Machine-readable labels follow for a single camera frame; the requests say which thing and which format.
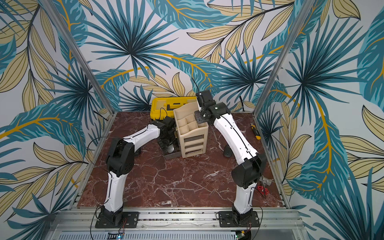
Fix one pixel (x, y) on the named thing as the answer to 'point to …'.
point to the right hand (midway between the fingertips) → (203, 114)
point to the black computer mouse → (228, 152)
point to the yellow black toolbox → (161, 107)
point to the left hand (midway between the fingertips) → (172, 147)
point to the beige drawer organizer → (193, 136)
